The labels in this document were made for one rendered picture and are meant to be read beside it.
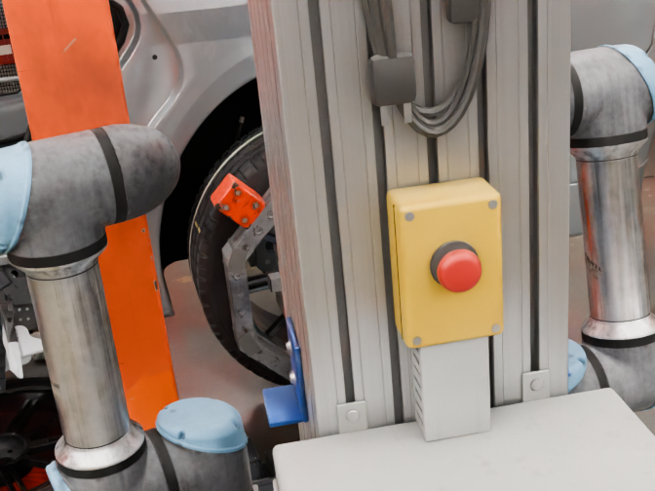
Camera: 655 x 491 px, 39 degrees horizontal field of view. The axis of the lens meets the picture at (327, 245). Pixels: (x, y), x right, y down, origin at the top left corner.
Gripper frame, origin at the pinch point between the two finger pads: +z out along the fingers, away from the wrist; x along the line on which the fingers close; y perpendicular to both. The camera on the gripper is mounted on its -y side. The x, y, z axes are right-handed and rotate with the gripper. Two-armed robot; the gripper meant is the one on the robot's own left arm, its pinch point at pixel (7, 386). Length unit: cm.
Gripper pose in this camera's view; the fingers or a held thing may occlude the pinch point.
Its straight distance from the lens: 155.6
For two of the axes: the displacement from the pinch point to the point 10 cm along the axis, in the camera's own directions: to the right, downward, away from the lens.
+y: 8.7, -0.5, 5.0
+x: -4.7, 2.5, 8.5
